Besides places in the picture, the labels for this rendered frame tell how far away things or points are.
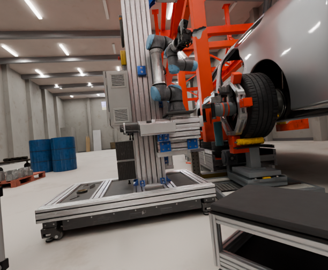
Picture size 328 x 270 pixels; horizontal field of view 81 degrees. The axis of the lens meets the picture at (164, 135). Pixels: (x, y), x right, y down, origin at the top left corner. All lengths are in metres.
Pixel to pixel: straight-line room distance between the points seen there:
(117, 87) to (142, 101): 0.24
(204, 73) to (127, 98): 1.22
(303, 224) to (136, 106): 1.40
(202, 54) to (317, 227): 2.28
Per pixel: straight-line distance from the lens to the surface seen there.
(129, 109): 1.67
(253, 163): 2.10
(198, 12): 2.91
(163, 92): 1.54
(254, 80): 1.93
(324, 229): 0.69
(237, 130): 1.92
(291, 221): 0.71
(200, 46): 2.69
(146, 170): 1.73
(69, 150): 5.97
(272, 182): 2.01
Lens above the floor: 0.61
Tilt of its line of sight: 1 degrees up
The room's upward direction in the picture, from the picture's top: 6 degrees counter-clockwise
